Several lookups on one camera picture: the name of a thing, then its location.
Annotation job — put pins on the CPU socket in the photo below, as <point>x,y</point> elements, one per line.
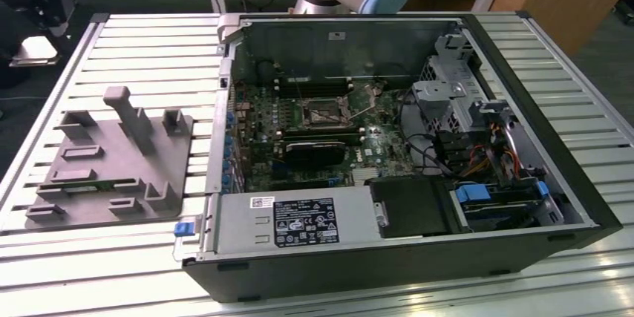
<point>322,113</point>

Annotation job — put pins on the silver metal drive cage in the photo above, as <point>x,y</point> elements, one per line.
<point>446,98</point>

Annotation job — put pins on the thin metal locking lever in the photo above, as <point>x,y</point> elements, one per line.
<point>360,113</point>

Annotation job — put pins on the black open PC case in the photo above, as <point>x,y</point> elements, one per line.
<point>396,268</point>

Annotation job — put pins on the RAM stick in motherboard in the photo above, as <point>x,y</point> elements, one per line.
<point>322,133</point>

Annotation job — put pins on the silver CPU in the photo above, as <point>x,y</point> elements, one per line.
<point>35,51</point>

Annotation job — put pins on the blue disk carrier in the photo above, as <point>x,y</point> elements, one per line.
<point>472,193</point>

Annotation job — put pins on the silver power supply with label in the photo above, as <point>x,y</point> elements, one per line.
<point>296,220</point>

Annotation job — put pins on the black graphics card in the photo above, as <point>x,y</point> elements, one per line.
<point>314,153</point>

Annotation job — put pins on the black drive bay box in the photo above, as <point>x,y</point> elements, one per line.
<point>411,207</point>

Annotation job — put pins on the blue case latch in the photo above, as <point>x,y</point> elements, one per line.
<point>184,229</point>

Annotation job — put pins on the grey parts rack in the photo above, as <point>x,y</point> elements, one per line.
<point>123,161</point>

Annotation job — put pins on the green motherboard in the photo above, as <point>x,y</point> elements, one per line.
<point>376,153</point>

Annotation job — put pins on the small blue clip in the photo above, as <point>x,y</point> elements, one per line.
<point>542,189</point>

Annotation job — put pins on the white case sticker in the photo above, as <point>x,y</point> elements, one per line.
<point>336,36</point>

